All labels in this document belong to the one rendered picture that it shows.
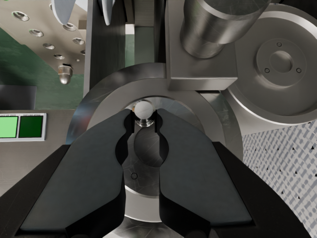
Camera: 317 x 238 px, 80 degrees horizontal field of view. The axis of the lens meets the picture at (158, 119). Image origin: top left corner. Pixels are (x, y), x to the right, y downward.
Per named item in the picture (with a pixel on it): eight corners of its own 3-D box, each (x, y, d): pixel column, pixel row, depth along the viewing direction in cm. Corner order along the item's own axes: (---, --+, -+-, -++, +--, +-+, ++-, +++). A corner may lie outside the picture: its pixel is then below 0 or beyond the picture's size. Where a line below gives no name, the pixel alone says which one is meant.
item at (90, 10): (95, -75, 20) (88, 95, 17) (125, 47, 43) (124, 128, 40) (91, -75, 20) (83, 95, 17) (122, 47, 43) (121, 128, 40)
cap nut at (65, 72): (70, 65, 49) (69, 81, 48) (75, 71, 52) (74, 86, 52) (55, 65, 49) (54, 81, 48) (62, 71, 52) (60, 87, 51)
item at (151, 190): (129, 218, 13) (88, 118, 14) (131, 209, 15) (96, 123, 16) (225, 170, 14) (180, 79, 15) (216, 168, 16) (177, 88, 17)
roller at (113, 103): (221, 77, 17) (232, 220, 15) (178, 123, 42) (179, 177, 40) (87, 77, 16) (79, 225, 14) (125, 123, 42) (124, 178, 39)
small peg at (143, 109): (137, 125, 11) (128, 104, 11) (140, 131, 14) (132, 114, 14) (159, 115, 11) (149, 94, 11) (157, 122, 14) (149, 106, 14)
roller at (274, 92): (332, 4, 19) (357, 123, 17) (229, 89, 44) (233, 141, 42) (213, 3, 18) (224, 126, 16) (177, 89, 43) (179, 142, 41)
